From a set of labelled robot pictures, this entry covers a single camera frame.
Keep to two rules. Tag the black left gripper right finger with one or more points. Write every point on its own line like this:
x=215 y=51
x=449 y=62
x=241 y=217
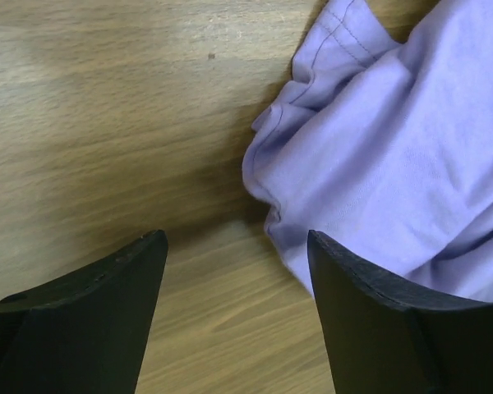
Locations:
x=385 y=334

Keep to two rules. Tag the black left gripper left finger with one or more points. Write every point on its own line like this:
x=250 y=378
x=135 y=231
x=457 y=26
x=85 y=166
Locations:
x=86 y=331

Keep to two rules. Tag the lavender t shirt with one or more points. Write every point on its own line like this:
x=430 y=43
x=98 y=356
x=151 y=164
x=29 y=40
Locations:
x=386 y=147

